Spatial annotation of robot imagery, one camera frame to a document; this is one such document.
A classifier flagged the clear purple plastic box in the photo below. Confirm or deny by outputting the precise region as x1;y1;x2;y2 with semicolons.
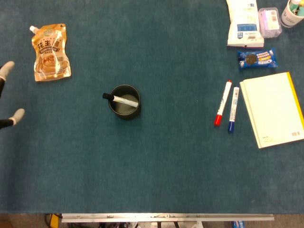
258;7;283;38

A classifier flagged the white paper cup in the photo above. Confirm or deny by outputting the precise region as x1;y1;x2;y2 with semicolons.
281;0;304;29

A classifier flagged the blue capped white marker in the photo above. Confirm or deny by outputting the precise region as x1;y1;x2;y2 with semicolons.
228;86;240;133

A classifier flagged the white notebook yellow spine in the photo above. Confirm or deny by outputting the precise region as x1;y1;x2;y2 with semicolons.
239;72;304;149

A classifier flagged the blue Oreo cookie pack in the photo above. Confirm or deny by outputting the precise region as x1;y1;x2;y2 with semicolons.
237;47;278;70

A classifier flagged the white snack bag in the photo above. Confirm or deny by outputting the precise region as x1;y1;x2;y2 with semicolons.
226;0;265;48

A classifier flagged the red capped white marker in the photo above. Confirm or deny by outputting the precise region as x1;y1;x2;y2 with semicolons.
214;80;233;126

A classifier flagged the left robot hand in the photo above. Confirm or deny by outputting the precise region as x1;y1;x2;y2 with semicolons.
0;61;26;130

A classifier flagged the orange peanut butter pouch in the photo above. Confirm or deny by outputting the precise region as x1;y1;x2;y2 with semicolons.
29;23;72;82

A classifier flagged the black capped white marker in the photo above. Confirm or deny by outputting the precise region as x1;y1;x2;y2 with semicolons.
102;93;139;108

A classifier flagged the black mesh pen cup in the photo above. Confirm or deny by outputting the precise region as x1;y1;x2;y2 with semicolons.
108;84;142;121

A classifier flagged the yellow object under table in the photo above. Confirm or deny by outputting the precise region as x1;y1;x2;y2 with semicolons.
49;213;63;228

